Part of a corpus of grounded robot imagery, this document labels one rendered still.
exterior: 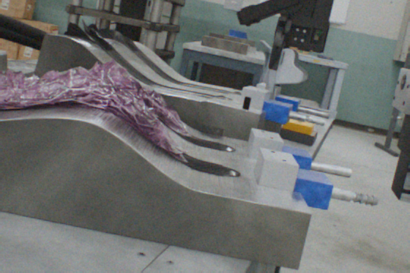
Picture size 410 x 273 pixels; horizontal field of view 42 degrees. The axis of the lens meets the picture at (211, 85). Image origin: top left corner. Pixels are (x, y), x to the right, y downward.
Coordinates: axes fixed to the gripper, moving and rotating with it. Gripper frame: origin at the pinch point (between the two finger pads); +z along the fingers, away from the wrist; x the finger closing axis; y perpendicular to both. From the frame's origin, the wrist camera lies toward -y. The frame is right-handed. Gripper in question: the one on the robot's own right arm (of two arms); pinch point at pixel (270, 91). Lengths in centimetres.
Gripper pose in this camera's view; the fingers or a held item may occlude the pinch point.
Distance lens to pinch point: 95.0
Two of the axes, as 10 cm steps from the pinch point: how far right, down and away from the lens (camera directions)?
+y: 9.4, 2.3, -2.7
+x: 2.8, -0.5, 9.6
